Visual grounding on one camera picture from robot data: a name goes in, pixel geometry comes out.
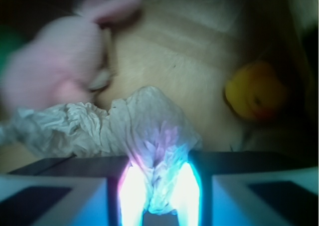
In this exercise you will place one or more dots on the pink plush bunny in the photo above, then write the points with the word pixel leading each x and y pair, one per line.
pixel 66 61

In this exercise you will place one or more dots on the brown paper bag bin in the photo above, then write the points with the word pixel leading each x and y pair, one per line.
pixel 189 49

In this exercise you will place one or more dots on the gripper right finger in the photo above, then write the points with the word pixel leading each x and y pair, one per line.
pixel 250 189

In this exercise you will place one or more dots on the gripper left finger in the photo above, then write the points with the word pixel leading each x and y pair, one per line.
pixel 67 192

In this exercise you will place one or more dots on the yellow rubber duck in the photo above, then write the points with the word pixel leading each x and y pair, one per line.
pixel 255 92

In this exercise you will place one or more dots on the green ball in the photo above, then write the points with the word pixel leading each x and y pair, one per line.
pixel 10 40

